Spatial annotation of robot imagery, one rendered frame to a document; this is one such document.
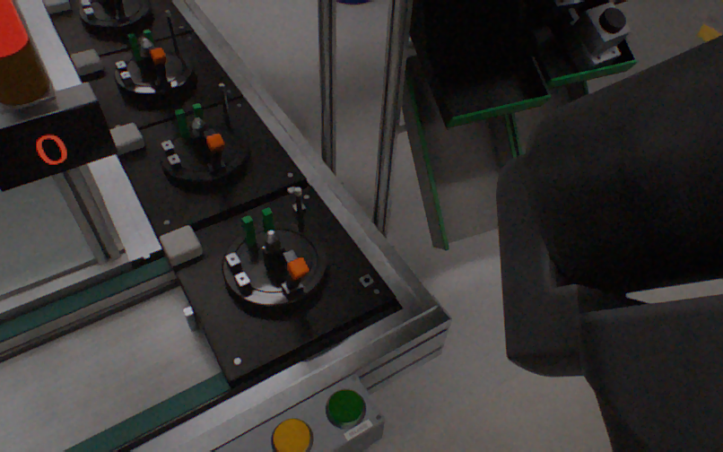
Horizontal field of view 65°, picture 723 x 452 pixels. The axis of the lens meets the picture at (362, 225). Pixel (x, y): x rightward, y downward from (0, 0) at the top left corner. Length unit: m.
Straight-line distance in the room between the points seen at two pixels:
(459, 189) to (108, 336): 0.52
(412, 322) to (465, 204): 0.18
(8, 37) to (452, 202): 0.54
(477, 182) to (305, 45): 0.71
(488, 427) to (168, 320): 0.46
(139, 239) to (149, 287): 0.07
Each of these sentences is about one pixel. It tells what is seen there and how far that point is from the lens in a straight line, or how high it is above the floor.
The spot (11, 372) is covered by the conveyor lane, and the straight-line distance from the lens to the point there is 0.88.
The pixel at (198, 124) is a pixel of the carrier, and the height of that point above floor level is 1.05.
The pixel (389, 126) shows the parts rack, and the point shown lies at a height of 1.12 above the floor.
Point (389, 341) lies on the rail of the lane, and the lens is 0.74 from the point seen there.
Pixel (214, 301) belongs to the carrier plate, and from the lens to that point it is 0.78.
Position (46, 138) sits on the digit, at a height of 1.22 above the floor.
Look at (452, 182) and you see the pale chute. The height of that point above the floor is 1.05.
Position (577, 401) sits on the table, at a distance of 0.88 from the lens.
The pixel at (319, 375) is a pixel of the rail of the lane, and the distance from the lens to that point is 0.72.
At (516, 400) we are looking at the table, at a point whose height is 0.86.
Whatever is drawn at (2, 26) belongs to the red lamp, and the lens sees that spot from 0.60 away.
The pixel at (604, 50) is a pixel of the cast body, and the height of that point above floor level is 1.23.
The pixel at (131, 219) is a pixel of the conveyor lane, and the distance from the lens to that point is 0.92.
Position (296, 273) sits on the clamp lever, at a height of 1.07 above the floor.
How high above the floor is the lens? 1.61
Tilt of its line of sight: 50 degrees down
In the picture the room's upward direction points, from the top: 3 degrees clockwise
